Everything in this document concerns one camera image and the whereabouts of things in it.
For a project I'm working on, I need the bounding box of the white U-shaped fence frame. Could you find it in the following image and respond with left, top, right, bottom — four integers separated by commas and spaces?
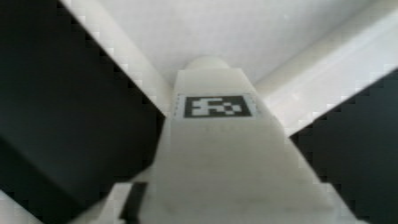
257, 22, 398, 135

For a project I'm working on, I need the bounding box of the white desk leg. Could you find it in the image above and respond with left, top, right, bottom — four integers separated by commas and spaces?
139, 57, 363, 224

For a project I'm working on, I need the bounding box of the white desk top panel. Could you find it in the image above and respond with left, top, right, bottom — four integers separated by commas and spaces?
59, 0, 398, 118

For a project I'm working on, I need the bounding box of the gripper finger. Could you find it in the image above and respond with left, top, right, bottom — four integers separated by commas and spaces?
120, 182, 148, 224

